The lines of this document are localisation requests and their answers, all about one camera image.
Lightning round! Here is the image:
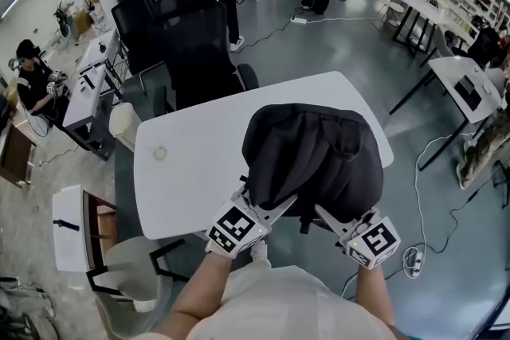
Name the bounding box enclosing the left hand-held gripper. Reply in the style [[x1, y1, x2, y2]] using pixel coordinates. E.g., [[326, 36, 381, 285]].
[[205, 186, 299, 260]]

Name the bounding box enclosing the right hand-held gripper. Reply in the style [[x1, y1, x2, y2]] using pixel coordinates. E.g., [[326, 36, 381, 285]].
[[313, 204, 402, 271]]

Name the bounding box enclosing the black backpack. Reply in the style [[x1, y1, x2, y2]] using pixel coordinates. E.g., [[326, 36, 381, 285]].
[[241, 103, 386, 235]]

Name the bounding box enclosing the person's right forearm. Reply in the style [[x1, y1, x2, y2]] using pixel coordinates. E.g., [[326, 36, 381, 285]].
[[353, 264, 398, 331]]

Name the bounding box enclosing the person's left forearm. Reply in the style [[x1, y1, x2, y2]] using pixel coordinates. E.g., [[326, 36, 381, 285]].
[[153, 250, 240, 336]]

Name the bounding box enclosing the white table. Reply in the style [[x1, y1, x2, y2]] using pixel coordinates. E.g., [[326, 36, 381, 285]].
[[133, 70, 395, 240]]

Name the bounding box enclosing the person's cream shirt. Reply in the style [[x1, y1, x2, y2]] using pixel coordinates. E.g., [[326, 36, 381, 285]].
[[186, 264, 399, 340]]

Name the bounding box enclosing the beige chair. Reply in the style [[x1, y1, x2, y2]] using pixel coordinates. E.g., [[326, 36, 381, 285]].
[[93, 236, 172, 340]]

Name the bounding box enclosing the cream padded chair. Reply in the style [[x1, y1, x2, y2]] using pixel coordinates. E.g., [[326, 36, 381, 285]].
[[109, 102, 143, 152]]

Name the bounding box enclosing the black tray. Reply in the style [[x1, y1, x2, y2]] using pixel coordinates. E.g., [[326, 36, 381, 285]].
[[453, 75, 484, 112]]

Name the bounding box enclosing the black office chair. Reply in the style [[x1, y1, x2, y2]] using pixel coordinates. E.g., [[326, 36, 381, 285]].
[[153, 0, 260, 112]]

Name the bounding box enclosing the grey desk with black legs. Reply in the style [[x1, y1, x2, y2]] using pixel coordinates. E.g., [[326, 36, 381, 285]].
[[390, 55, 507, 172]]

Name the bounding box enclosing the white cabinet with wooden inside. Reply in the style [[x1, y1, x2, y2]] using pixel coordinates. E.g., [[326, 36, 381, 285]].
[[51, 183, 119, 274]]

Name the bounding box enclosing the grey desk with drawers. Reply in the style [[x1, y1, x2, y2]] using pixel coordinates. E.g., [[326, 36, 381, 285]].
[[62, 29, 120, 162]]

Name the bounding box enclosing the black mesh chair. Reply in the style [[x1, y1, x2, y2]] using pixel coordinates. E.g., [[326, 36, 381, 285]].
[[110, 0, 160, 76]]

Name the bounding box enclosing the brown wooden cabinet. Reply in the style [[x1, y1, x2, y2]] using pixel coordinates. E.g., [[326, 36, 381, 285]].
[[0, 123, 37, 188]]

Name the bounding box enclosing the white cable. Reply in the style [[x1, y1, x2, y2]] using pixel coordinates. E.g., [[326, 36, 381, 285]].
[[305, 14, 386, 23], [414, 131, 479, 252]]

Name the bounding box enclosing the black cable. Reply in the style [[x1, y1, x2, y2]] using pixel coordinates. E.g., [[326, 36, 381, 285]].
[[242, 18, 296, 49], [422, 166, 499, 256]]

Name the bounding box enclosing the black handle bar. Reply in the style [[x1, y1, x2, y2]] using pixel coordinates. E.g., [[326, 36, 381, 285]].
[[53, 218, 80, 232]]

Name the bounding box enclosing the black frame table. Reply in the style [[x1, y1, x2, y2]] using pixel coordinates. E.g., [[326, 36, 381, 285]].
[[392, 0, 451, 57]]

